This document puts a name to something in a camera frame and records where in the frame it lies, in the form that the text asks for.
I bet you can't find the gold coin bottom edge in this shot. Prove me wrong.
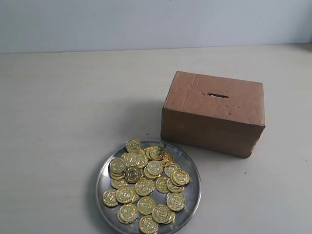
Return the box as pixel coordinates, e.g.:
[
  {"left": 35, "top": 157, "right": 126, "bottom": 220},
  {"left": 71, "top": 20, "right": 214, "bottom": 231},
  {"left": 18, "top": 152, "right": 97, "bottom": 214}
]
[{"left": 138, "top": 215, "right": 158, "bottom": 234}]

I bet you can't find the gold coin bottom right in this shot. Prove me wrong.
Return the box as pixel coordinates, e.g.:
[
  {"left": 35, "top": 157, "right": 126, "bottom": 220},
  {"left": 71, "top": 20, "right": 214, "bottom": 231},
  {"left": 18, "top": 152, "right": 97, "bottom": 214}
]
[{"left": 152, "top": 204, "right": 171, "bottom": 224}]

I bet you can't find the gold coin left lower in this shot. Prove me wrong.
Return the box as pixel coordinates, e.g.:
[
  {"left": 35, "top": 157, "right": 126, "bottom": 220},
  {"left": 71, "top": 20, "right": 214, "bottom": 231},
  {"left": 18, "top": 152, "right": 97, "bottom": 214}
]
[{"left": 116, "top": 186, "right": 136, "bottom": 204}]

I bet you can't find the dark gold coin centre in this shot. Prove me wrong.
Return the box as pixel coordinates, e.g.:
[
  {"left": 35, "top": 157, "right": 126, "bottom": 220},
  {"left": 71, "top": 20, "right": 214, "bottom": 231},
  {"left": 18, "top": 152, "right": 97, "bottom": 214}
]
[{"left": 124, "top": 166, "right": 143, "bottom": 184}]

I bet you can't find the gold coin left upper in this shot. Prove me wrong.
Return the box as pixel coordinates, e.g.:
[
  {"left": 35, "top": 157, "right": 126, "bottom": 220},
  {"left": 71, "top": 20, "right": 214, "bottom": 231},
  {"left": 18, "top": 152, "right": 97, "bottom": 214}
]
[{"left": 109, "top": 157, "right": 126, "bottom": 174}]

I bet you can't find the gold coin stack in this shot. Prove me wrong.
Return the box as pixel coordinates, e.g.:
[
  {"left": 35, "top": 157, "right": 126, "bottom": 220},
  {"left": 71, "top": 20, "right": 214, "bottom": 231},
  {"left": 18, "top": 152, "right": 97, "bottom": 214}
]
[
  {"left": 171, "top": 170, "right": 191, "bottom": 186},
  {"left": 149, "top": 146, "right": 166, "bottom": 161}
]

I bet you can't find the round steel plate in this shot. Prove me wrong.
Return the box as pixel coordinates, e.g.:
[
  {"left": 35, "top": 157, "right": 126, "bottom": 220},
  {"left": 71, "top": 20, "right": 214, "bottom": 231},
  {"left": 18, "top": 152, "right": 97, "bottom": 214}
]
[{"left": 93, "top": 140, "right": 201, "bottom": 234}]

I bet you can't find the brown cardboard slotted box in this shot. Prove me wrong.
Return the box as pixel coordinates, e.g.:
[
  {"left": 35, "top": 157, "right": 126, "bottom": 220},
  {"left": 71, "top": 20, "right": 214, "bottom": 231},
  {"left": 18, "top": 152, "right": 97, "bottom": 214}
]
[{"left": 160, "top": 71, "right": 265, "bottom": 158}]

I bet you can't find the gold coin centre right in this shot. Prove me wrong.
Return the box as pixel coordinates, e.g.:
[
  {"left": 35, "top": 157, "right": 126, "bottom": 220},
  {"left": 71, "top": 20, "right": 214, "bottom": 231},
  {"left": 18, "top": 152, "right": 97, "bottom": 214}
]
[{"left": 146, "top": 160, "right": 163, "bottom": 176}]

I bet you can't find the gold coin upper middle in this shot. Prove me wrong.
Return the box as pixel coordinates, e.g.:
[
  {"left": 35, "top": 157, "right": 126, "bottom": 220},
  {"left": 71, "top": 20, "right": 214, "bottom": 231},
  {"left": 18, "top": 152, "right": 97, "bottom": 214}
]
[{"left": 123, "top": 153, "right": 148, "bottom": 168}]

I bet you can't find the gold coin centre lower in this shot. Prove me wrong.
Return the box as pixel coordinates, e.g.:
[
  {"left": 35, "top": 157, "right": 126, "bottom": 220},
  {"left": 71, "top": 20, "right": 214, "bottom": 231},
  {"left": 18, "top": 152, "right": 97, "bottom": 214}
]
[{"left": 135, "top": 178, "right": 155, "bottom": 196}]

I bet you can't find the gold coin bottom left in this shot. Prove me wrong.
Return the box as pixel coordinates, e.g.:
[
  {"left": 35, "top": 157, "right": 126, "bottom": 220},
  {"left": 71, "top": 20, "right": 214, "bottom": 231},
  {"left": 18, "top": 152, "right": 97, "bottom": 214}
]
[{"left": 117, "top": 203, "right": 138, "bottom": 224}]

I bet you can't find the gold coin right upper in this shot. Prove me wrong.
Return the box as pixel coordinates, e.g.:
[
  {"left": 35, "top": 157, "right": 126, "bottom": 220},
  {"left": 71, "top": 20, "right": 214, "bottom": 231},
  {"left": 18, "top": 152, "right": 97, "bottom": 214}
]
[{"left": 164, "top": 163, "right": 181, "bottom": 177}]

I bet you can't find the gold coin plate top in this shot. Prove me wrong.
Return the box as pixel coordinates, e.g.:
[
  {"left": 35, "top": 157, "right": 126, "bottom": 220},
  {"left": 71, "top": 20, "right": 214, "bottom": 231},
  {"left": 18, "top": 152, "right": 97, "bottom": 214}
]
[{"left": 125, "top": 139, "right": 141, "bottom": 153}]

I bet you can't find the gold coin bottom centre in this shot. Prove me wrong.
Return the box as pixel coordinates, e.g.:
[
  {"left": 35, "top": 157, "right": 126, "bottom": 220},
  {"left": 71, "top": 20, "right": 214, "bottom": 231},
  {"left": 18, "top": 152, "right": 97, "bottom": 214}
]
[{"left": 137, "top": 196, "right": 156, "bottom": 215}]

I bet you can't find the gold coin middle right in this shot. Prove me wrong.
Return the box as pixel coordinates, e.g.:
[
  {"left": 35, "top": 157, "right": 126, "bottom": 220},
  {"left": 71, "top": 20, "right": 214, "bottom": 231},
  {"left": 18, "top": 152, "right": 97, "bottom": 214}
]
[{"left": 156, "top": 176, "right": 169, "bottom": 194}]

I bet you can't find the gold coin right lower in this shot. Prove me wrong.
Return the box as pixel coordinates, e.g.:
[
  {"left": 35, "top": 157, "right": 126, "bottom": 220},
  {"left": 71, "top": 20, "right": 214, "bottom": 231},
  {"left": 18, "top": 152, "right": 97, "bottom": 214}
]
[{"left": 166, "top": 193, "right": 186, "bottom": 212}]

